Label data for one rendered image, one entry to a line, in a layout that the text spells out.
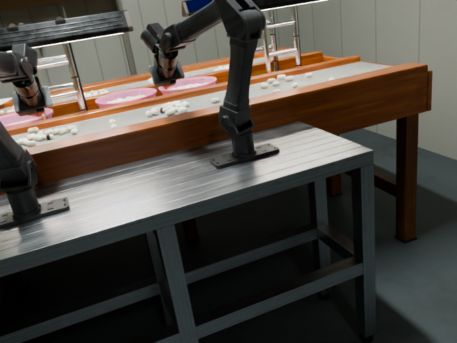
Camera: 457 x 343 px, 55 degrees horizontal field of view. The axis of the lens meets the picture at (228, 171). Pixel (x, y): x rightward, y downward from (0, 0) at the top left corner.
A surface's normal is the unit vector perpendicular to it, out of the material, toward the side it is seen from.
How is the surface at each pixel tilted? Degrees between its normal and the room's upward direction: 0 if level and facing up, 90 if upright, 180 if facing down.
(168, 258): 90
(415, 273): 0
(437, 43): 90
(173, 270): 90
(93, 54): 90
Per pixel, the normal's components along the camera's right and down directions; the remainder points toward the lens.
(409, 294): -0.14, -0.92
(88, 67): 0.37, 0.30
